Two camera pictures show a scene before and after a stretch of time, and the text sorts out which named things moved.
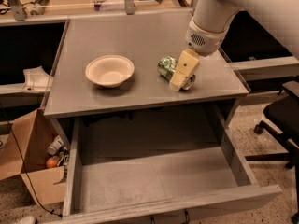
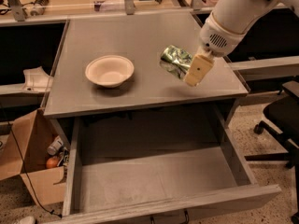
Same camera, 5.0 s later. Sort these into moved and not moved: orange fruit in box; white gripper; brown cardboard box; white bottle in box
Moved: white gripper
Not moved: white bottle in box; brown cardboard box; orange fruit in box
